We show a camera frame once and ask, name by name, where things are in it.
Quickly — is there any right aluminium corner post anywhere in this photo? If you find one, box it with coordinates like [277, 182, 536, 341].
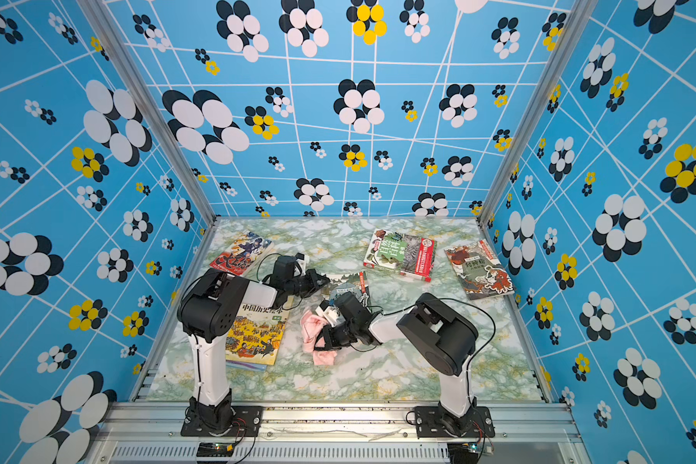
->
[479, 0, 599, 226]

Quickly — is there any white book with galaxy cover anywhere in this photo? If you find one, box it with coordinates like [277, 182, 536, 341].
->
[226, 360, 267, 372]

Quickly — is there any green red dinosaur book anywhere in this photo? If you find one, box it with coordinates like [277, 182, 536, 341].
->
[363, 229, 436, 282]

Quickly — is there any aluminium corner post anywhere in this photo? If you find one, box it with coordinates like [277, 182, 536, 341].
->
[78, 1, 217, 227]
[479, 0, 599, 226]

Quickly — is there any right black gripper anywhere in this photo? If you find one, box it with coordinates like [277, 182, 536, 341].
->
[310, 324, 360, 353]

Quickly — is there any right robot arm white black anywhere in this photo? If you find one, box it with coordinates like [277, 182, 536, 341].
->
[314, 293, 479, 437]

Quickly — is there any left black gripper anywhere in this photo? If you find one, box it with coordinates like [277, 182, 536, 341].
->
[285, 270, 331, 299]

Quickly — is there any pink cloth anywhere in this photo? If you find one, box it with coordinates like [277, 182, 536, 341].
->
[300, 310, 338, 365]

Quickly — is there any grey teal warrior book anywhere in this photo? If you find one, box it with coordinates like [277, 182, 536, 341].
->
[327, 272, 371, 307]

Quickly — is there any yellow Chinese history picture book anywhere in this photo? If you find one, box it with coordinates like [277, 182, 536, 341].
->
[226, 304, 290, 367]

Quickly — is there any left aluminium corner post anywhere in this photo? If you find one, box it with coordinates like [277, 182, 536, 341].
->
[78, 1, 217, 227]

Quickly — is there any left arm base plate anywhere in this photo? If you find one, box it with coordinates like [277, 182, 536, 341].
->
[181, 403, 264, 438]

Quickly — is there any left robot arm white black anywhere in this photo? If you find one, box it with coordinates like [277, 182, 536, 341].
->
[177, 254, 330, 438]

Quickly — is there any red manga book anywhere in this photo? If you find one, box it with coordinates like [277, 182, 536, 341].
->
[210, 231, 273, 276]

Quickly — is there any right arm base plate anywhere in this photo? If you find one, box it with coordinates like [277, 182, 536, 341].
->
[412, 405, 496, 439]

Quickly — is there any aluminium front rail frame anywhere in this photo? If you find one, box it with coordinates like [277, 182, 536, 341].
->
[86, 401, 591, 463]

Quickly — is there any red brown illustrated book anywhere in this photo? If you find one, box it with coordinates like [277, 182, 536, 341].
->
[445, 239, 514, 301]

